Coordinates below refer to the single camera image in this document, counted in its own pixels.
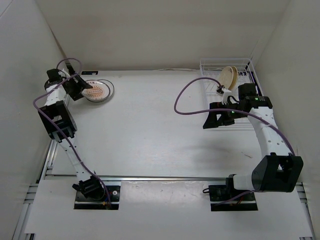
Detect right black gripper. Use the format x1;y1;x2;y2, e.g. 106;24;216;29
203;101;246;129

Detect orange sunburst pattern plate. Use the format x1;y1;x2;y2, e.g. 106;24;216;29
82;79;110;103

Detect white plate brown pattern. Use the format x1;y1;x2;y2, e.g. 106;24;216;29
99;79;115;102

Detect yellow rimmed plate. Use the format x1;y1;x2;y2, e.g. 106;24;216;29
218;66;233;89

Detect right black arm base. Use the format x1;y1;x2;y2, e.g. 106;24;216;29
202;180;258;212

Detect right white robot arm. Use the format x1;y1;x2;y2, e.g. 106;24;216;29
203;83;304;200

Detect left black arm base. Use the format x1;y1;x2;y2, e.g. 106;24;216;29
73;181;121;211

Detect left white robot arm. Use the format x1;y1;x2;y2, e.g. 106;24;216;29
33;68;106;201

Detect white front board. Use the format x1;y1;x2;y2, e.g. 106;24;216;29
25;180;312;240

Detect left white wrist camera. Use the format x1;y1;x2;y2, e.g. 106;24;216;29
60;68;71;78

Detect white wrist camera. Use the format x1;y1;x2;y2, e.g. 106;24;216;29
216;85;232;105
60;68;71;78

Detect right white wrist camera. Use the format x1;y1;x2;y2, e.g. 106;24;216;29
216;85;232;105

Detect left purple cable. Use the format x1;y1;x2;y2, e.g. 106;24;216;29
33;57;112;210

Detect purple cable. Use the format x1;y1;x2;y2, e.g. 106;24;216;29
33;57;112;210
174;77;296;206

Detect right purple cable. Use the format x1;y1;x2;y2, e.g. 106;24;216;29
174;77;296;206

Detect white wire dish rack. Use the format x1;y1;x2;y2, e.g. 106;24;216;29
199;57;262;131

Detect aluminium frame rail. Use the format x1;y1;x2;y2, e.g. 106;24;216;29
100;175;226;181

